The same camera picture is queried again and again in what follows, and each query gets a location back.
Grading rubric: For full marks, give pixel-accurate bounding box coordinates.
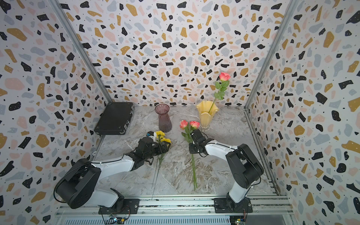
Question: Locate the yellow carnation stem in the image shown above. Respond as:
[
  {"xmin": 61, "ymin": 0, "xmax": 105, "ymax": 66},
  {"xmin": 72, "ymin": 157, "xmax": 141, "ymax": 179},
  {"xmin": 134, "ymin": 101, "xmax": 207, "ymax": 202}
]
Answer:
[
  {"xmin": 152, "ymin": 135, "xmax": 171, "ymax": 195},
  {"xmin": 153, "ymin": 131, "xmax": 166, "ymax": 190}
]

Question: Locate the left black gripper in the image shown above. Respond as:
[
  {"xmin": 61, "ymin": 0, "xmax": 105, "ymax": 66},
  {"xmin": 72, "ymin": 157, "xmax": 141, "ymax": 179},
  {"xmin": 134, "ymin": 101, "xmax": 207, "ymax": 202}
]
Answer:
[{"xmin": 143, "ymin": 141, "xmax": 171, "ymax": 162}]

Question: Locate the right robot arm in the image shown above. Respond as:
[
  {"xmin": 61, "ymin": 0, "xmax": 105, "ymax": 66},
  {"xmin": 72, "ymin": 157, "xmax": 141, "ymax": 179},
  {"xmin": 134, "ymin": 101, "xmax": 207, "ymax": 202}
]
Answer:
[{"xmin": 189, "ymin": 129, "xmax": 264, "ymax": 203}]

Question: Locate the purple ribbed glass vase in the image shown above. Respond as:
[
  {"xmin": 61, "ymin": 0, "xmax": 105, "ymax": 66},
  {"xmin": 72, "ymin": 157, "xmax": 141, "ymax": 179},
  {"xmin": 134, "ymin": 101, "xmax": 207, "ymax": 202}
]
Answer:
[{"xmin": 155, "ymin": 104, "xmax": 172, "ymax": 133}]

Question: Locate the black hard case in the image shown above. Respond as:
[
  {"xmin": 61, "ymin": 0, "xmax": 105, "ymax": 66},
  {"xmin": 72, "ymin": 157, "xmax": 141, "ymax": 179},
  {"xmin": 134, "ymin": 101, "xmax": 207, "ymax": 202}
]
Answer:
[{"xmin": 94, "ymin": 102, "xmax": 134, "ymax": 135}]

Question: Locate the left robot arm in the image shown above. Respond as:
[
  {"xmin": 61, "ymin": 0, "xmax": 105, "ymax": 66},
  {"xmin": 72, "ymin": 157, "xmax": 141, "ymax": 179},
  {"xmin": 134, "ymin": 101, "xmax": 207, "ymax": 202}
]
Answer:
[{"xmin": 53, "ymin": 136, "xmax": 171, "ymax": 213}]

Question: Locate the right corner aluminium profile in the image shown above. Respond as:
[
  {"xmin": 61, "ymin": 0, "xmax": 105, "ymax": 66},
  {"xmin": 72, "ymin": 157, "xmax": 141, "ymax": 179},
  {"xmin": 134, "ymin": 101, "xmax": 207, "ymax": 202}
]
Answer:
[{"xmin": 244, "ymin": 0, "xmax": 299, "ymax": 110}]

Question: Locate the aluminium front rail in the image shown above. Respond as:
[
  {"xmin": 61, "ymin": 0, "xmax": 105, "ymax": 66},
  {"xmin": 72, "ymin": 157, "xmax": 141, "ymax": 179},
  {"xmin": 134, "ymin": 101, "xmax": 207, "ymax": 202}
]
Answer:
[{"xmin": 55, "ymin": 195, "xmax": 294, "ymax": 218}]

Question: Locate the left corner aluminium profile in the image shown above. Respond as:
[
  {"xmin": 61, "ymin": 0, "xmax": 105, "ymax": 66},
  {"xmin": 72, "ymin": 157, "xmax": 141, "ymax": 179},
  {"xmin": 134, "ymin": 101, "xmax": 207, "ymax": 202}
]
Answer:
[{"xmin": 48, "ymin": 0, "xmax": 113, "ymax": 104}]

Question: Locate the corner aluminium profile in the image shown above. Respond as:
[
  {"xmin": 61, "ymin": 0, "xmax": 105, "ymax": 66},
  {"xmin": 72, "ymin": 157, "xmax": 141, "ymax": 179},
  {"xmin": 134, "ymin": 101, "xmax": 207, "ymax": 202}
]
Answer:
[
  {"xmin": 244, "ymin": 0, "xmax": 299, "ymax": 110},
  {"xmin": 48, "ymin": 0, "xmax": 113, "ymax": 104}
]

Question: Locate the yellow ruffled glass vase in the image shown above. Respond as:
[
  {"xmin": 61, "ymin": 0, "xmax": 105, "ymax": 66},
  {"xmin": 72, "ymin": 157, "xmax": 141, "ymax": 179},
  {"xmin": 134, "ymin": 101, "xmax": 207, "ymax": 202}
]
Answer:
[{"xmin": 196, "ymin": 100, "xmax": 219, "ymax": 132}]

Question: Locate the single pink rose stem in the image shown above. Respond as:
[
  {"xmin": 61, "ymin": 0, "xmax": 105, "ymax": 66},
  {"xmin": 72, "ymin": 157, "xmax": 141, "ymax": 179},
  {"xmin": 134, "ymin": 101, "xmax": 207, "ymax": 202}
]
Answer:
[{"xmin": 208, "ymin": 72, "xmax": 231, "ymax": 114}]

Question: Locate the double pink rose stem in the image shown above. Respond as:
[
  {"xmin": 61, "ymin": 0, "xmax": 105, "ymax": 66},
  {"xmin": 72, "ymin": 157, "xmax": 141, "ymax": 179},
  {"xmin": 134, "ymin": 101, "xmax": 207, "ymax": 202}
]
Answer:
[{"xmin": 180, "ymin": 120, "xmax": 200, "ymax": 191}]

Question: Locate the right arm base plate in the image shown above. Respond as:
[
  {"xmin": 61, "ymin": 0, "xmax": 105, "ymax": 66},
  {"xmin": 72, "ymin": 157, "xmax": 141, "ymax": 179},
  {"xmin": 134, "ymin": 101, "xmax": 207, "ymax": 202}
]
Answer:
[{"xmin": 213, "ymin": 197, "xmax": 253, "ymax": 213}]

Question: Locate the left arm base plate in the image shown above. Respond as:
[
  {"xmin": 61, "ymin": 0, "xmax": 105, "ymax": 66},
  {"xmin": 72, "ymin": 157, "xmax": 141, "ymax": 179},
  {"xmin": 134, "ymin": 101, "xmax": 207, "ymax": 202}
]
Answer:
[{"xmin": 98, "ymin": 198, "xmax": 140, "ymax": 215}]

